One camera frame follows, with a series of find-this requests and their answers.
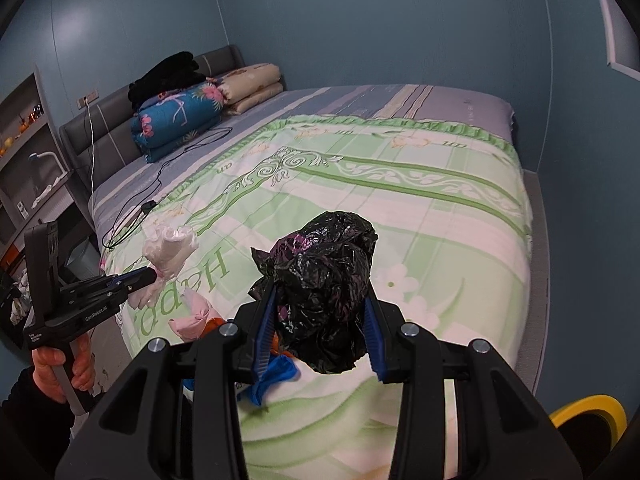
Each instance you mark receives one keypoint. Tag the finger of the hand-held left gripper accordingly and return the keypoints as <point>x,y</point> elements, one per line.
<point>100,292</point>
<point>140,275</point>

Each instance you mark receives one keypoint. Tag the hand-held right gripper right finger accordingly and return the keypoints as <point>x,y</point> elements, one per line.
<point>372,337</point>

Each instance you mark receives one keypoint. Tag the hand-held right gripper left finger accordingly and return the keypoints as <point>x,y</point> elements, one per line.
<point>264,325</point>

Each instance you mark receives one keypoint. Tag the blue plastic bag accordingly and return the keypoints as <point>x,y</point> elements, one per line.
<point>272,375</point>

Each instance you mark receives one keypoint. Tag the black plastic bag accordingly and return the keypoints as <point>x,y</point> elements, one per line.
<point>320,290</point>

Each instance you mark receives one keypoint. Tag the pinkish white plastic bag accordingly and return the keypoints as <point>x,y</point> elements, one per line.
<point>192,322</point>

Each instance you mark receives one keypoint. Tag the yellow bin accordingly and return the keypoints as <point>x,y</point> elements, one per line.
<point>600,405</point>

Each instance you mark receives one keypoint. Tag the person's left forearm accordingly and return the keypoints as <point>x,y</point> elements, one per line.
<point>30,410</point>

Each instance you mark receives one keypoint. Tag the person's left hand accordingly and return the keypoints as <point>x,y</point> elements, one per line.
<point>47,365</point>

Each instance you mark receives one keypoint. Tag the white printed bag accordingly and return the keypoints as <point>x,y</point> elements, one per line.
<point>17,305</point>

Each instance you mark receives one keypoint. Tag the pale green waste basket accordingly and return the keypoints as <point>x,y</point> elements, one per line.
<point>82,257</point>

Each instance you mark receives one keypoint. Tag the black power adapter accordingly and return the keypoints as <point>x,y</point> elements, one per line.
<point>148,206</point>

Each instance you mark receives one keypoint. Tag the green printed blanket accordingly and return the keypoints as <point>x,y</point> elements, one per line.
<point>400,220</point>

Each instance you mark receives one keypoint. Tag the white desk lamp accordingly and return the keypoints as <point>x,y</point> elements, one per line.
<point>36,159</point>

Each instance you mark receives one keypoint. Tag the orange fruit ornaments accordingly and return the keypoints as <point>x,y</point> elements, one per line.
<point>5,147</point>

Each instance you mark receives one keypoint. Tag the grey upholstered bed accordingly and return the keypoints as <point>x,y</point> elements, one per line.
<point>107,140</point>

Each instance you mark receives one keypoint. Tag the orange figurine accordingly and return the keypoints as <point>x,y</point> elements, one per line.
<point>22,125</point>

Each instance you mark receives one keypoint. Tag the blue floral quilt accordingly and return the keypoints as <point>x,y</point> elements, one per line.
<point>170,120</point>

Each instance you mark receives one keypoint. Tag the dark shiny figurines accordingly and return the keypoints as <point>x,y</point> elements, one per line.
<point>35,112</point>

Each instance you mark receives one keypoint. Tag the black folded blanket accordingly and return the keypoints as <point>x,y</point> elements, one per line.
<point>165,75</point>

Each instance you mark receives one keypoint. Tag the beige folded quilt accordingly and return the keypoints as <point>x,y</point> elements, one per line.
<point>255,80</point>

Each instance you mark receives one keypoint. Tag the striped bed sheet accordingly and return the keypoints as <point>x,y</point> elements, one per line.
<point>350,100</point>

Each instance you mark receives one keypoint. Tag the window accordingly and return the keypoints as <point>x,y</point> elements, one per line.
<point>622,40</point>

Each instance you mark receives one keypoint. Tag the small white wall remote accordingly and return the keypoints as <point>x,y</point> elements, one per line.
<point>20,208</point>

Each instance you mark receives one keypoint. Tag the grey wall shelf desk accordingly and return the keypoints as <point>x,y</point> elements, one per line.
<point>30,185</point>

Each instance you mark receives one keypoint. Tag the wall power outlet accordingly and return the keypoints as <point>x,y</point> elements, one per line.
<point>88,99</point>

